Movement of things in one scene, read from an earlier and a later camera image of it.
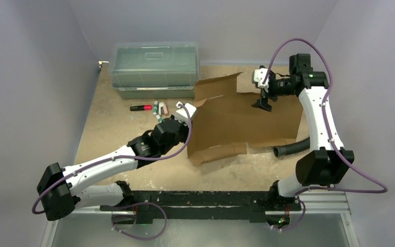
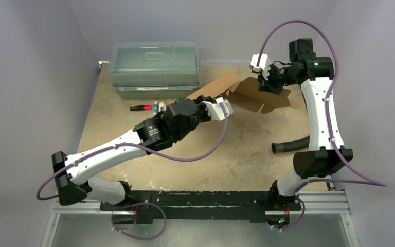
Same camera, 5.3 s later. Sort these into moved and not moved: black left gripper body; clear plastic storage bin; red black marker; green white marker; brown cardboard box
Moved: black left gripper body; brown cardboard box
Not moved: green white marker; clear plastic storage bin; red black marker
